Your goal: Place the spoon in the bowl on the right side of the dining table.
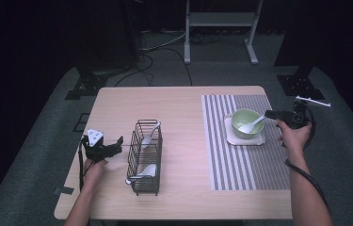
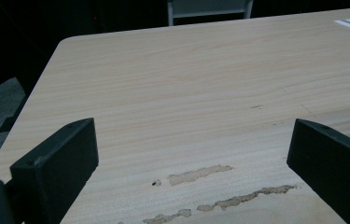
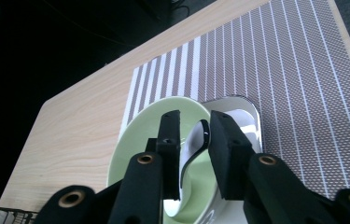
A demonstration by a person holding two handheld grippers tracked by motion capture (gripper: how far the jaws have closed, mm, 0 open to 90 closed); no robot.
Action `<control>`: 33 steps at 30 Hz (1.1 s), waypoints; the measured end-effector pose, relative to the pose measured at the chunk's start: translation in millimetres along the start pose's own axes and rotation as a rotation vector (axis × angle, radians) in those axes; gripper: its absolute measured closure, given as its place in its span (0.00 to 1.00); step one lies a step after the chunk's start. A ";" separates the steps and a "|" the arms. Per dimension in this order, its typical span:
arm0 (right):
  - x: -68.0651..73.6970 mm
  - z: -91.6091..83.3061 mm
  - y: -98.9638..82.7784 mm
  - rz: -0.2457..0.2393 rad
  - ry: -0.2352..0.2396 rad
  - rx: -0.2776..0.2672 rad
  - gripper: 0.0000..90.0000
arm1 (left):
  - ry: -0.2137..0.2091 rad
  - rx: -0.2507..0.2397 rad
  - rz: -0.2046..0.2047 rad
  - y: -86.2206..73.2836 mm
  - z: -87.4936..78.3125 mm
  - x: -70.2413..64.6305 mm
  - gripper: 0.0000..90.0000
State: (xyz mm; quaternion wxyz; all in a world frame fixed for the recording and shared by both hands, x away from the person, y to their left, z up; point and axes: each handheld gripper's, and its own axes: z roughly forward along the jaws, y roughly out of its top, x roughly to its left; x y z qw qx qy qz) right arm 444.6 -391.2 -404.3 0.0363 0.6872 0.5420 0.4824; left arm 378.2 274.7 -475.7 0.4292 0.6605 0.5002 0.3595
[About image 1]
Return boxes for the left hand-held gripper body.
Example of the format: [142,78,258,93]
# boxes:
[80,128,115,164]

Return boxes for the green bowl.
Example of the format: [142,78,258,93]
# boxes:
[231,107,265,140]

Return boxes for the white metal stand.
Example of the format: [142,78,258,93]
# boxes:
[184,0,265,66]

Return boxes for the black floor cables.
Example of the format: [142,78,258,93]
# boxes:
[113,31,194,88]

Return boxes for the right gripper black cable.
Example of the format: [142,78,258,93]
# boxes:
[284,105,332,218]

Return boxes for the grey white striped placemat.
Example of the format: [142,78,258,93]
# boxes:
[201,93,291,191]

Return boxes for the white rice paddle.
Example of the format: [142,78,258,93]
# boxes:
[124,163,158,186]

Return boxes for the grey tape strip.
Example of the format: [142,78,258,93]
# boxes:
[53,186,75,196]

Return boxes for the white soup spoon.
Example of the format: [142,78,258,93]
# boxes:
[238,114,267,135]

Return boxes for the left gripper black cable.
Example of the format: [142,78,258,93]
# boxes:
[77,140,87,192]

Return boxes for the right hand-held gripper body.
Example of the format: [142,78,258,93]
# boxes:
[277,95,332,130]

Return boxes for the person's right hand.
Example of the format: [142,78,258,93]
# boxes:
[276,119,313,158]

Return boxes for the black wire rack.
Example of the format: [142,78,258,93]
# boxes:
[125,118,164,197]

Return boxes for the person's left hand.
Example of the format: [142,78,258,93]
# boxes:
[83,158,109,189]

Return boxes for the metal spoon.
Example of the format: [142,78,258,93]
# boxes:
[140,121,162,150]

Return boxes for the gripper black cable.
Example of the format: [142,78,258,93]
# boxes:
[77,140,87,192]
[284,105,332,218]

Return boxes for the white square coaster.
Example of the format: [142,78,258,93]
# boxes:
[223,113,266,147]

